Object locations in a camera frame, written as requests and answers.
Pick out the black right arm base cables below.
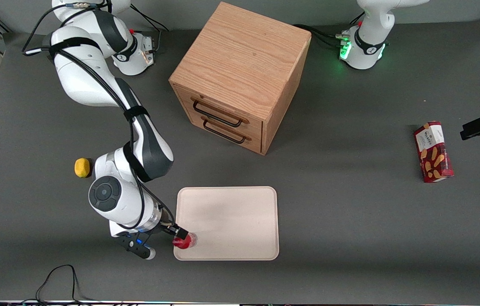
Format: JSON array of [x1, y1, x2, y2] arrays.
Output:
[[129, 6, 172, 53]]

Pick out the beige plastic tray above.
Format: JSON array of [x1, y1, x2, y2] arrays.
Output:
[[173, 186, 280, 261]]

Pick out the red cookie box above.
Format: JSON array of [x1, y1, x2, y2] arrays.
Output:
[[413, 121, 455, 184]]

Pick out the black arm base cables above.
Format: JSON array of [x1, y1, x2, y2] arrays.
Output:
[[293, 11, 366, 50], [129, 6, 172, 53]]

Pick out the black metal drawer handle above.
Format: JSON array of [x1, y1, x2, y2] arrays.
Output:
[[192, 99, 244, 128], [203, 119, 247, 145]]

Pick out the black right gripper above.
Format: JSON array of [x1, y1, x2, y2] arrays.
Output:
[[156, 212, 190, 241]]

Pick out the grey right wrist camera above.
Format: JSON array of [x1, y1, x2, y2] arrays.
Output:
[[115, 232, 157, 260]]

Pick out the wooden drawer cabinet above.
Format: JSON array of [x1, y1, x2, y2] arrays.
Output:
[[169, 1, 312, 156]]

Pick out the black left arm base cables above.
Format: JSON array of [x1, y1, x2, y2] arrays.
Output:
[[293, 11, 366, 50]]

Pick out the red coke bottle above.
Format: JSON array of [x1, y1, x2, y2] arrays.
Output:
[[172, 232, 198, 250]]

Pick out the yellow lemon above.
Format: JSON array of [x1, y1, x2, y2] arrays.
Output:
[[74, 158, 91, 178]]

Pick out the black cable on table edge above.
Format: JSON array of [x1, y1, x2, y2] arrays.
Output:
[[35, 264, 93, 305]]

